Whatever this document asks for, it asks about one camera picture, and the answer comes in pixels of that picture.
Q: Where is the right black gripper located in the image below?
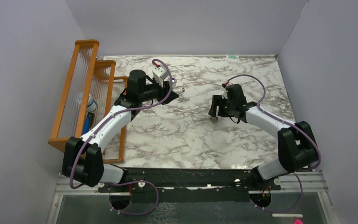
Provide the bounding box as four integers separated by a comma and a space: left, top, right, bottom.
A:
208, 95, 235, 118

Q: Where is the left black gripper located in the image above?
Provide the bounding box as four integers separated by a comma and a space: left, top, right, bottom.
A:
139, 77, 179, 105

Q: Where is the white plastic water faucet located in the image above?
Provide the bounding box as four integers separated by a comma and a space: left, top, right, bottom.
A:
171, 78, 185, 95

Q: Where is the silver hex nut fitting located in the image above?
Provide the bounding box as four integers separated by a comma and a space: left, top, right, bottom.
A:
209, 117, 218, 123

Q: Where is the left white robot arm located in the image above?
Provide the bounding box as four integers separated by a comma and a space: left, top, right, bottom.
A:
62, 67, 179, 192

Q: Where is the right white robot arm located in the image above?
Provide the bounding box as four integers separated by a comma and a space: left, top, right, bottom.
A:
208, 84, 319, 190

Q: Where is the white chalk stick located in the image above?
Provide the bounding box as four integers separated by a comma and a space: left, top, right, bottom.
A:
272, 213, 303, 218

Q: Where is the pink paper scrap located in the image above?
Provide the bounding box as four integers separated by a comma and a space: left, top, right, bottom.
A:
294, 219, 303, 224

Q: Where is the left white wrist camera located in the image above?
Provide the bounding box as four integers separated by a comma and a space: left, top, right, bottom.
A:
152, 67, 168, 86

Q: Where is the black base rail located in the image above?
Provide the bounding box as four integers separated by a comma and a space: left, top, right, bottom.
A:
98, 168, 281, 203

